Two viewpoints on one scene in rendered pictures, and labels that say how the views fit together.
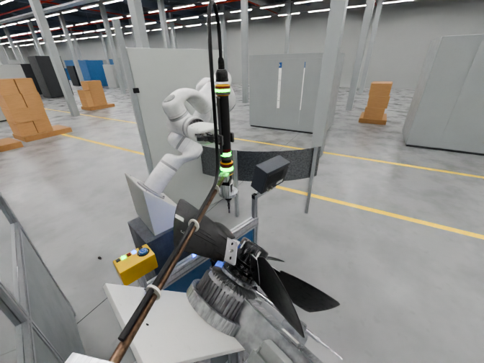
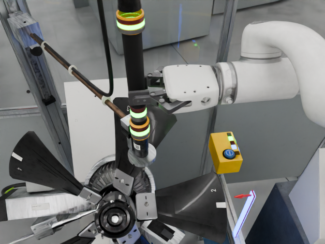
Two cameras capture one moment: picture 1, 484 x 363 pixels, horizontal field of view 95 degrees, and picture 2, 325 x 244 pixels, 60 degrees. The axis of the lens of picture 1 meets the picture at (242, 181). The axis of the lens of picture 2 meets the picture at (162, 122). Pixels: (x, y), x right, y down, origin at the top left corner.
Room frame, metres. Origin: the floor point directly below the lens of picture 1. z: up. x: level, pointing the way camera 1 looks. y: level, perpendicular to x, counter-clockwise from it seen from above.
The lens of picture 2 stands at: (0.99, -0.26, 2.01)
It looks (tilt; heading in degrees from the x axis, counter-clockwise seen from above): 46 degrees down; 126
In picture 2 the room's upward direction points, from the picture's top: straight up
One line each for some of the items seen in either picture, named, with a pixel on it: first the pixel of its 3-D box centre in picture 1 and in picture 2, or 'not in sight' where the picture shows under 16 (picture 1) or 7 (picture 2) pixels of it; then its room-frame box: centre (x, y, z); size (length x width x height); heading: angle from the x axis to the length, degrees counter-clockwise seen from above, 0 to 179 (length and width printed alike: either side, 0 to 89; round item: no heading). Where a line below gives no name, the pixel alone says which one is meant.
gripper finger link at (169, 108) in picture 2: not in sight; (177, 99); (0.77, 0.08, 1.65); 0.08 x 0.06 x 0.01; 103
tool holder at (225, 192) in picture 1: (227, 183); (138, 140); (0.68, 0.05, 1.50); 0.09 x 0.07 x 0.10; 168
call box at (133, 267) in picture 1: (136, 264); (224, 153); (0.75, 0.51, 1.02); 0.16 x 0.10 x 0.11; 133
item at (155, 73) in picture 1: (191, 135); not in sight; (2.66, 0.60, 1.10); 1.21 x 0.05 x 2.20; 133
